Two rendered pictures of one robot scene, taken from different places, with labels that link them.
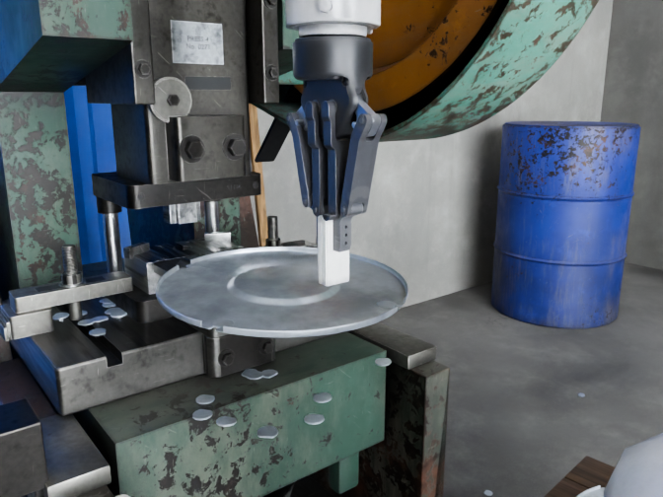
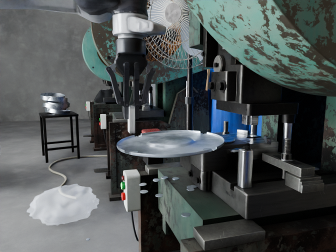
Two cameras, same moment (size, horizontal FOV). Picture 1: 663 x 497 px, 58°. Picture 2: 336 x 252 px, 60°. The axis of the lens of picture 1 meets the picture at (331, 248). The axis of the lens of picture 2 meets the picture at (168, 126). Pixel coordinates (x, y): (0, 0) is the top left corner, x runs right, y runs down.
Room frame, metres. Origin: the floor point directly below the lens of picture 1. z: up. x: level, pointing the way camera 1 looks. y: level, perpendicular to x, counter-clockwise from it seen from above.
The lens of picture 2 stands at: (0.95, -0.67, 0.95)
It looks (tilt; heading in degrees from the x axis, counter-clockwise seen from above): 9 degrees down; 111
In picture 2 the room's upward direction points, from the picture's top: straight up
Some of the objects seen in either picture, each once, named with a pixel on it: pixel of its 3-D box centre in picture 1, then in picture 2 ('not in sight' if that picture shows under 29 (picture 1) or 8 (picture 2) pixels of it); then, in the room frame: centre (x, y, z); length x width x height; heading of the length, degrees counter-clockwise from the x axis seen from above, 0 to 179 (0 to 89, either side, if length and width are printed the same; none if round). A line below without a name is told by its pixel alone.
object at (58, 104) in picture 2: not in sight; (58, 125); (-1.59, 2.14, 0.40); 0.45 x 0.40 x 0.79; 140
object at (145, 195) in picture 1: (178, 192); (253, 110); (0.88, 0.23, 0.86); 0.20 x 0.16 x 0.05; 128
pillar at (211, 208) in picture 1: (211, 218); (287, 133); (0.97, 0.20, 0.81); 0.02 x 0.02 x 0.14
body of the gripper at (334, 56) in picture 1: (332, 88); (130, 58); (0.59, 0.00, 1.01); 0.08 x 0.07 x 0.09; 37
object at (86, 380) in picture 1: (186, 314); (249, 171); (0.87, 0.22, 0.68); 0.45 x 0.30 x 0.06; 128
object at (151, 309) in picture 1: (184, 285); (251, 156); (0.88, 0.23, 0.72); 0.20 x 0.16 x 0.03; 128
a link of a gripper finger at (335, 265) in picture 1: (335, 249); (129, 119); (0.59, 0.00, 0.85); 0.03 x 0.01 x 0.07; 127
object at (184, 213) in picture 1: (183, 208); (249, 117); (0.87, 0.22, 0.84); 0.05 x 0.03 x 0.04; 128
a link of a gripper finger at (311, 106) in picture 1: (325, 159); (136, 85); (0.60, 0.01, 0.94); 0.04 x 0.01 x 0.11; 127
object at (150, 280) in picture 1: (184, 262); (249, 144); (0.87, 0.22, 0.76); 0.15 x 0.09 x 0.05; 128
